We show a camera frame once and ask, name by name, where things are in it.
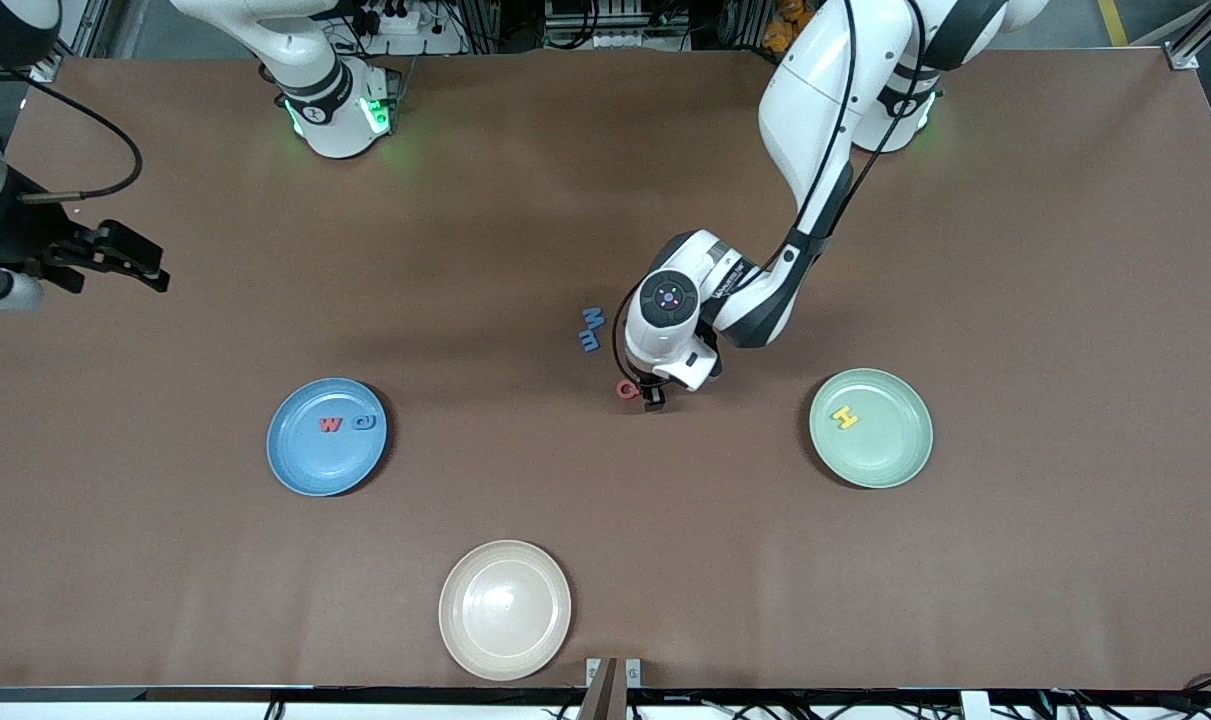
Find beige plate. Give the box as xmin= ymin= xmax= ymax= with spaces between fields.
xmin=438 ymin=540 xmax=573 ymax=683

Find blue plate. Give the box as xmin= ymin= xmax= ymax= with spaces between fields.
xmin=266 ymin=377 xmax=389 ymax=498

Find metal electronics rack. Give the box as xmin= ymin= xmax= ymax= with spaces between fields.
xmin=545 ymin=0 xmax=691 ymax=51

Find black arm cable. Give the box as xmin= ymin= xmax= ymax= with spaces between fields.
xmin=0 ymin=65 xmax=144 ymax=201
xmin=611 ymin=278 xmax=658 ymax=389

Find green plate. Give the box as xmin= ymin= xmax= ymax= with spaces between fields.
xmin=808 ymin=368 xmax=935 ymax=490

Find white power strip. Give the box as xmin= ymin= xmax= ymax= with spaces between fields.
xmin=350 ymin=0 xmax=466 ymax=56

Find aluminium frame profile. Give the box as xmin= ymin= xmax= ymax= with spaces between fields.
xmin=25 ymin=0 xmax=106 ymax=83
xmin=1170 ymin=0 xmax=1211 ymax=71

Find table edge post bracket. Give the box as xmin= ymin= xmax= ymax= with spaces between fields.
xmin=577 ymin=657 xmax=642 ymax=720

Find orange snack bags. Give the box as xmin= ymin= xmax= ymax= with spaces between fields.
xmin=763 ymin=0 xmax=818 ymax=53

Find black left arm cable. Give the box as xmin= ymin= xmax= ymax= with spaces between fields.
xmin=611 ymin=278 xmax=658 ymax=389

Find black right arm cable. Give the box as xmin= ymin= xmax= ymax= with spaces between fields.
xmin=0 ymin=65 xmax=144 ymax=201

